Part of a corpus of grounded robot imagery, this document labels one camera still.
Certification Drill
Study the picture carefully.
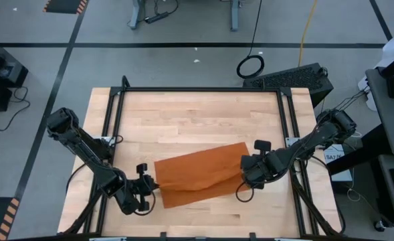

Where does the black aluminium table frame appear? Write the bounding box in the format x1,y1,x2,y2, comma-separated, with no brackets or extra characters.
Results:
58,75,348,241

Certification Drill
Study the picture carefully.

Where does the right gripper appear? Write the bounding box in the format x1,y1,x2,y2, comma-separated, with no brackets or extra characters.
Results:
240,139,290,190

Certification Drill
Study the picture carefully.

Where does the black power strip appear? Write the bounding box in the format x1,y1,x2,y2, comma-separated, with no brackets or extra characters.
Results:
144,11,170,24

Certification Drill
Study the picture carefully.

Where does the yellow cable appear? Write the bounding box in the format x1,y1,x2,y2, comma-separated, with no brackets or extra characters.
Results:
298,0,319,68

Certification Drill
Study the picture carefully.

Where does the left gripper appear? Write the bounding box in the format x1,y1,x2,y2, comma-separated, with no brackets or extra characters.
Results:
126,163,160,212

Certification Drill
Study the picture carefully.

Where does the black coiled cable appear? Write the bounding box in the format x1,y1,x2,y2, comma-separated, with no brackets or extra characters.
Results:
235,0,266,80

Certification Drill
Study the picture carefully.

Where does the orange cloth towel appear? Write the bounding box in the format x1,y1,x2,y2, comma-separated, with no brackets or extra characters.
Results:
153,141,251,209

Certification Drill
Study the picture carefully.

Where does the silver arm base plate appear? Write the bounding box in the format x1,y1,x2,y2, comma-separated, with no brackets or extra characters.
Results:
285,136,301,148
94,136,117,148

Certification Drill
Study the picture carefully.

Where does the black desk beam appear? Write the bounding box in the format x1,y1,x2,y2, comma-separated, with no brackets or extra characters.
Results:
326,123,385,177

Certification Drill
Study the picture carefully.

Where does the black floor cable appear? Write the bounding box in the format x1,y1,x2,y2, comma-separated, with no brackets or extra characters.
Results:
0,86,31,132

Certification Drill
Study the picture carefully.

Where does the grey desk leg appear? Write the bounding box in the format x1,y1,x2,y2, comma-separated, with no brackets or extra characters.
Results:
128,0,146,30
229,0,243,32

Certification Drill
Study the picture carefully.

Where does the black perforated computer case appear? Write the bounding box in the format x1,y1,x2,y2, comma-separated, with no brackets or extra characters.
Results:
242,62,334,108

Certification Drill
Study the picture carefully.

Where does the white labelled box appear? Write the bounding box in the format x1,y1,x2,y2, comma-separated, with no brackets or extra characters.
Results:
322,143,354,183

